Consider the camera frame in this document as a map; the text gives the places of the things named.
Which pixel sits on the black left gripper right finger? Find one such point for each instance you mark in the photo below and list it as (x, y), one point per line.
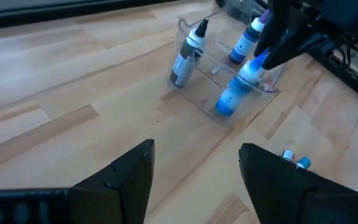
(275, 193)

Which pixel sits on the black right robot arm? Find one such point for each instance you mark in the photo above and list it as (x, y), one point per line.
(353, 15)

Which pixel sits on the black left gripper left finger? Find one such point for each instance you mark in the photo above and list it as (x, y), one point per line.
(120, 193)

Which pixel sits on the black table edge rail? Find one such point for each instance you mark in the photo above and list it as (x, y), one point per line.
(42, 14)
(353, 84)

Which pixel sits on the violet food coloring bottle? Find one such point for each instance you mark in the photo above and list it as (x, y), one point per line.
(244, 43)

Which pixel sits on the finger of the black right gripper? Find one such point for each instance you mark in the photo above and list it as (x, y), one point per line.
(294, 46)
(278, 21)

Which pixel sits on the black food coloring bottle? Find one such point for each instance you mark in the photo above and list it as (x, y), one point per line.
(183, 62)

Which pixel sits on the blue food coloring bottle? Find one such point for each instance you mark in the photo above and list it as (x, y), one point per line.
(232, 96)

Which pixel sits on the clear plastic bin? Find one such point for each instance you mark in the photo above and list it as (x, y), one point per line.
(204, 102)

